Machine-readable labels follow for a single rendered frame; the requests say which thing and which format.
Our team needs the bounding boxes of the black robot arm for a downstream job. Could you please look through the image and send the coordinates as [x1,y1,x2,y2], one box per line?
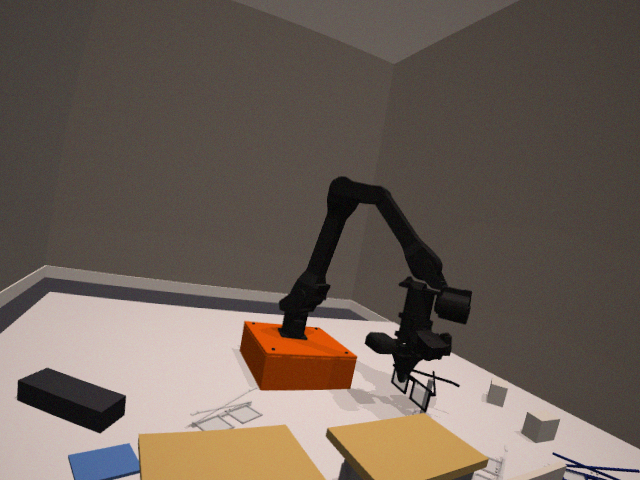
[278,176,472,361]

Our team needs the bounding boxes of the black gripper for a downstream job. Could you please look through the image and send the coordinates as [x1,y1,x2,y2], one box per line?
[365,310,434,383]

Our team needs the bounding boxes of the dark blue glasses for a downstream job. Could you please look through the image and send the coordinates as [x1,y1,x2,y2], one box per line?
[552,452,640,480]

